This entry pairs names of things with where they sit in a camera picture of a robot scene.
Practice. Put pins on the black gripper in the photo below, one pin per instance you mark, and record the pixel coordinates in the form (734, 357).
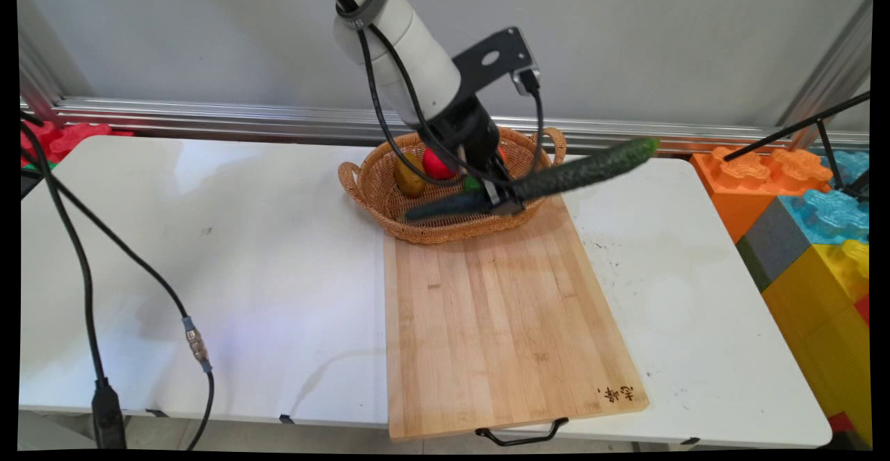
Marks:
(464, 134)

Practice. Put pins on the dark green cucumber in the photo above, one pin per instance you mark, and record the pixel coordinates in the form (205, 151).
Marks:
(584, 169)

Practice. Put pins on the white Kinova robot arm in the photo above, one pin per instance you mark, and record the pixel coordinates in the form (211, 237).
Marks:
(410, 44)

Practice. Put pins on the green toy pepper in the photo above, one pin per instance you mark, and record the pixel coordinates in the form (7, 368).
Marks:
(473, 184)

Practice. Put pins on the woven wicker basket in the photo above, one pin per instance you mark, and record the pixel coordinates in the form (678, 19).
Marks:
(445, 228)

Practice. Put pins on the red apple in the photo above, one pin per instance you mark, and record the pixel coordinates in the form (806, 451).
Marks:
(435, 165)

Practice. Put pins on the brown toy potato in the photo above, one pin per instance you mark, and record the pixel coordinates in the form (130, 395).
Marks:
(410, 177)

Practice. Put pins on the bamboo cutting board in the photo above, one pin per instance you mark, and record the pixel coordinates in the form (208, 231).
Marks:
(500, 322)

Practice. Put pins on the orange building block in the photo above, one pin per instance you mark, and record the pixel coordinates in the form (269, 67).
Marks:
(737, 200)

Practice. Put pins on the grey building block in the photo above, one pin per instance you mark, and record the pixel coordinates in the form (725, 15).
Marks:
(775, 242)

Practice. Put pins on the black tripod rods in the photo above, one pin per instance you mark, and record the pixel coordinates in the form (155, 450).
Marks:
(793, 129)

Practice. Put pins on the blue building block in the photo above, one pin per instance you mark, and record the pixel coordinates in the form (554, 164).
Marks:
(831, 214)

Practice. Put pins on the yellow building block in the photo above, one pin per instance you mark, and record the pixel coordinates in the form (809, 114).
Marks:
(820, 322)

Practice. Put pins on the small red building block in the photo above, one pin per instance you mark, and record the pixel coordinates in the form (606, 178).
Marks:
(864, 309)

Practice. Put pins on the red toy block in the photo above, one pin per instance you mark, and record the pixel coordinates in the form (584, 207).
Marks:
(69, 135)

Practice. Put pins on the green toy block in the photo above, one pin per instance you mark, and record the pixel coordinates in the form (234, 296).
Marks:
(31, 167)

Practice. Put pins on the aluminium rail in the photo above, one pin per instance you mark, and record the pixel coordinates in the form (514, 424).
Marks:
(243, 120)

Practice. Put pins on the slanted aluminium frame post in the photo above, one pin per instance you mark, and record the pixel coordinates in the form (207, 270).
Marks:
(831, 75)

